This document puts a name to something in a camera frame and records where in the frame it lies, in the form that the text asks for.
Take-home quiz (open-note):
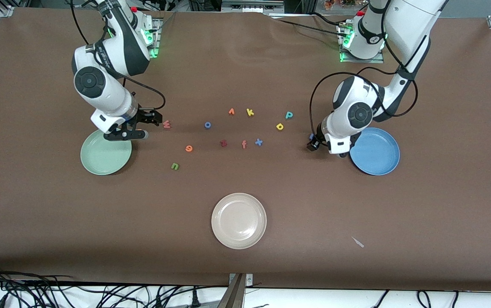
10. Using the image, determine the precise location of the beige plate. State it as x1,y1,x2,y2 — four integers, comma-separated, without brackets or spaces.
211,193,267,250

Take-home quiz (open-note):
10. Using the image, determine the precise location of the blue plate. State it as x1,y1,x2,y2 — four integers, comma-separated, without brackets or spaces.
349,127,400,176

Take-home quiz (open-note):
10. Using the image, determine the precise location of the black table cable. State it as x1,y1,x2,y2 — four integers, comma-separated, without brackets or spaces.
267,12,345,37

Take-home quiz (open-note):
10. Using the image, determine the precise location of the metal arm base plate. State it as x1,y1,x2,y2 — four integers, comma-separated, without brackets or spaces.
339,21,385,64
149,16,163,59

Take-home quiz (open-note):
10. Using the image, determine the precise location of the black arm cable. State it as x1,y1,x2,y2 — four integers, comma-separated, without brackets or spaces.
310,0,419,139
70,0,167,113

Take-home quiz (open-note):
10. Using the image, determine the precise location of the brown table cover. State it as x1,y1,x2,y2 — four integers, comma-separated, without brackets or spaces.
0,8,491,292

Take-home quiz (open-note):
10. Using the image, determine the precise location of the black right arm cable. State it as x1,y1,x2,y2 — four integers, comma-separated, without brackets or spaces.
70,0,167,113

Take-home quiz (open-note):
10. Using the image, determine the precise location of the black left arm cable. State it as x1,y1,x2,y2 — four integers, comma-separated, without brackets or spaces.
310,0,419,139

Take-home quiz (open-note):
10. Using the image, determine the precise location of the grey metal box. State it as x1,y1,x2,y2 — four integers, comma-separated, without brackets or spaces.
222,0,284,13

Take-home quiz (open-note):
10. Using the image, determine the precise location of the green plate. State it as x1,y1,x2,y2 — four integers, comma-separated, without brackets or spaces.
80,128,133,176

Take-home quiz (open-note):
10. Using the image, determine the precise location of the orange flower decoration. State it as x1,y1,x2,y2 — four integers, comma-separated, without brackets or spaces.
325,0,357,10

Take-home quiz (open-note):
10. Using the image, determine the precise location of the grey metal bracket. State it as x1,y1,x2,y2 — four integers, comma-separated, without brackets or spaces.
218,273,254,308

